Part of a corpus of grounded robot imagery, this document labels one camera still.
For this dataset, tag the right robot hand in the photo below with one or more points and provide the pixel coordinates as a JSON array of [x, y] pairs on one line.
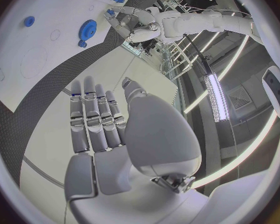
[[112, 171]]

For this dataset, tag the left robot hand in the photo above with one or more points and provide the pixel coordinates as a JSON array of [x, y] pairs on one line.
[[142, 32]]

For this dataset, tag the blue peg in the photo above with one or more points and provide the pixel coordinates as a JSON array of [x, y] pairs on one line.
[[110, 12]]

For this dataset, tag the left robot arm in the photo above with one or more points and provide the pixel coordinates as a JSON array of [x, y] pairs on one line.
[[193, 22]]

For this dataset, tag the white task board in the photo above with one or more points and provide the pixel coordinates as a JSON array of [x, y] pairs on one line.
[[49, 59]]

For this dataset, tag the glowing light bar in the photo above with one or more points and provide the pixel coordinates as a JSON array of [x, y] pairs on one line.
[[216, 99]]

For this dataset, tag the blue short cylinder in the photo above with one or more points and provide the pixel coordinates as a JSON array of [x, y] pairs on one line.
[[29, 21]]

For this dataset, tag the metal frame rack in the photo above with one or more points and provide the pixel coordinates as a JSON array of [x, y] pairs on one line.
[[175, 63]]

